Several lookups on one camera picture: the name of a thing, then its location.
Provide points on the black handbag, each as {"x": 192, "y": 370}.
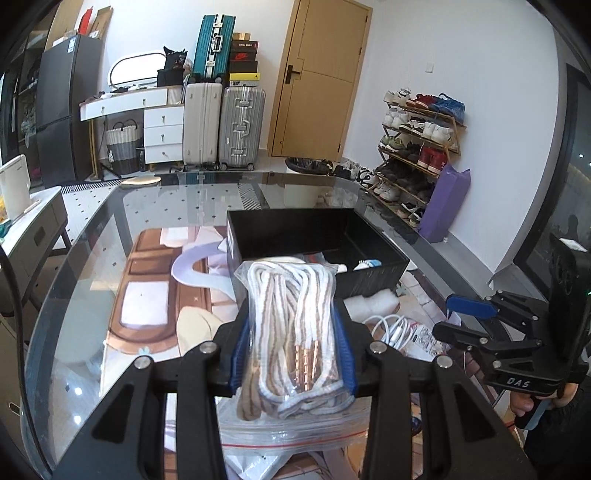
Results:
{"x": 173, "y": 69}

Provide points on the pile of dark shoes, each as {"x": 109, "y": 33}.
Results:
{"x": 307, "y": 165}

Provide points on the clear zip bag red stripe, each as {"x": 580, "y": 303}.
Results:
{"x": 295, "y": 431}

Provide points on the oval mirror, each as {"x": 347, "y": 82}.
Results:
{"x": 136, "y": 69}

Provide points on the printed paper leaflet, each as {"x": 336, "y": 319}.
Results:
{"x": 422, "y": 341}

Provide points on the purple paper bag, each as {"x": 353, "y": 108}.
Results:
{"x": 444, "y": 205}

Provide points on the person's right forearm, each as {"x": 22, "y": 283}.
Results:
{"x": 561, "y": 443}

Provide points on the teal suitcase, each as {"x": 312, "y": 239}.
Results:
{"x": 212, "y": 46}

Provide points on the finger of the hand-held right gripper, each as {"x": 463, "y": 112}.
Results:
{"x": 457, "y": 334}
{"x": 466, "y": 305}

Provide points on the white foam wrap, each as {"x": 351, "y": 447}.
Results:
{"x": 371, "y": 304}

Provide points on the woven laundry basket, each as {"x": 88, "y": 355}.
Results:
{"x": 122, "y": 147}

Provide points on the grey side cabinet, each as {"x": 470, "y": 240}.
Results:
{"x": 34, "y": 230}

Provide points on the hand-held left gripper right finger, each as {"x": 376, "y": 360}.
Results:
{"x": 347, "y": 357}

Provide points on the white padded envelope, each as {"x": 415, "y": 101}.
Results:
{"x": 256, "y": 466}

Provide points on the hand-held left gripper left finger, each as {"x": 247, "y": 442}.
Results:
{"x": 238, "y": 357}

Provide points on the printed brown rug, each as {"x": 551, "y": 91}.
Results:
{"x": 147, "y": 295}

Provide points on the shoe rack with shoes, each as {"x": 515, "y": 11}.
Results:
{"x": 429, "y": 131}

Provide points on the wooden shoe rack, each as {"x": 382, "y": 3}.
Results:
{"x": 455, "y": 122}

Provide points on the tan wooden door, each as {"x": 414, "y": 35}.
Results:
{"x": 318, "y": 92}

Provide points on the white and blue packet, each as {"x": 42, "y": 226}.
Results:
{"x": 368, "y": 264}

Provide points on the white dresser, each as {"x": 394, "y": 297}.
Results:
{"x": 161, "y": 134}

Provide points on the person's right hand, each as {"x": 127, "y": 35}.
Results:
{"x": 524, "y": 402}

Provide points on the silver suitcase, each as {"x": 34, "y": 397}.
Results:
{"x": 241, "y": 127}

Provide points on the cardboard boxes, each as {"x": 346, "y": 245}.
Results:
{"x": 92, "y": 23}

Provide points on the white suitcase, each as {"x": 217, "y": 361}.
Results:
{"x": 201, "y": 124}

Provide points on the black refrigerator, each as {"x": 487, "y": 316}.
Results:
{"x": 67, "y": 110}

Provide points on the clear bag of shoelaces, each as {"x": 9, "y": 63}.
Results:
{"x": 291, "y": 332}

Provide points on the stack of shoe boxes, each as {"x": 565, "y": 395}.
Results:
{"x": 244, "y": 57}

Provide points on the black cardboard box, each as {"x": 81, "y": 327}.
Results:
{"x": 286, "y": 230}

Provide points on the white appliance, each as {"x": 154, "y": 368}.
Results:
{"x": 14, "y": 189}

